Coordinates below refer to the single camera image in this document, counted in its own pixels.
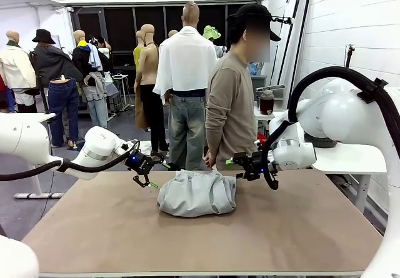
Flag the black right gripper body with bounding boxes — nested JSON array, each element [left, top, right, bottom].
[[246, 151, 279, 181]]

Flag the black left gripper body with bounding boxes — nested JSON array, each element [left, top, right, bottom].
[[124, 151, 154, 174]]

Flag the grey training pants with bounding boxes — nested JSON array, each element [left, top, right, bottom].
[[156, 169, 238, 219]]

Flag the person's right forearm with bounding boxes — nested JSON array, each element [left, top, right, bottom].
[[206, 115, 234, 160]]

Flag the white cloth on floor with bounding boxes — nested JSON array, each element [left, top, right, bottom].
[[131, 139, 153, 156]]

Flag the person in beige sweater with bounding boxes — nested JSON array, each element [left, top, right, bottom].
[[204, 18, 273, 171]]

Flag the glass jar dark liquid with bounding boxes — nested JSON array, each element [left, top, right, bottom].
[[259, 90, 275, 116]]

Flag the grey plastic tray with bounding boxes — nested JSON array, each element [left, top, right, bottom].
[[256, 84, 287, 99]]

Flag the mannequin grey sweater light jeans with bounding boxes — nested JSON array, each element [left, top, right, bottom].
[[81, 71, 109, 129]]

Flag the bare-torso mannequin black trousers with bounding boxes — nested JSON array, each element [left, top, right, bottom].
[[134, 24, 169, 154]]

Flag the headless mannequin in blue jeans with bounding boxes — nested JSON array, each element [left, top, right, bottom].
[[48, 74, 79, 147]]

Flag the mannequin in yellow-green top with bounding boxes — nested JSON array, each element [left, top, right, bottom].
[[133, 30, 146, 71]]

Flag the mannequin with white cloth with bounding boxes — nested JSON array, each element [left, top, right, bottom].
[[152, 0, 218, 171]]

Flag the mannequin black jacket yellow collar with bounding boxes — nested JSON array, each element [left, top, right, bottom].
[[72, 29, 104, 87]]

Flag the black-haired background person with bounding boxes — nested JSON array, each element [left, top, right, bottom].
[[96, 37, 113, 54]]

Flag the light green hat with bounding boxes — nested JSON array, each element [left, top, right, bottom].
[[202, 24, 222, 41]]

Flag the small black tripod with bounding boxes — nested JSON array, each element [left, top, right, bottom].
[[344, 43, 356, 67]]

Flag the black cap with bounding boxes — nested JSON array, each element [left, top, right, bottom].
[[227, 3, 281, 42]]

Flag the red and blue garment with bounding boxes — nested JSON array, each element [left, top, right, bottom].
[[0, 74, 16, 113]]

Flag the mannequin in cream jacket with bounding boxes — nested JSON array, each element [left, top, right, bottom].
[[0, 30, 38, 114]]

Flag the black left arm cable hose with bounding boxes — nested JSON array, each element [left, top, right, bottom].
[[0, 140, 141, 182]]

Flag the black frame white panel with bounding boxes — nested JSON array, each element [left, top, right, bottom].
[[270, 0, 303, 85], [281, 0, 313, 87]]

